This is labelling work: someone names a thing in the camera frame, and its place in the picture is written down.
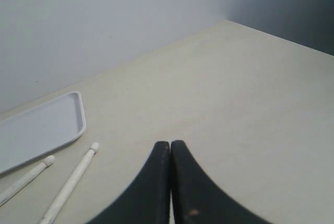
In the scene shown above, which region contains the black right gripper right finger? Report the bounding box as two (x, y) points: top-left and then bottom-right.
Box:
(171, 140), (268, 223)

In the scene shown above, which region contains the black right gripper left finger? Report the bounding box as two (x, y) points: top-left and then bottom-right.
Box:
(89, 141), (170, 223)

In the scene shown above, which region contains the white rectangular tray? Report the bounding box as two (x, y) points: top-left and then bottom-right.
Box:
(1, 91), (86, 174)

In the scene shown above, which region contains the white wooden drumstick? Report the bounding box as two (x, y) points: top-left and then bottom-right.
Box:
(1, 155), (55, 206)
(39, 142), (100, 224)

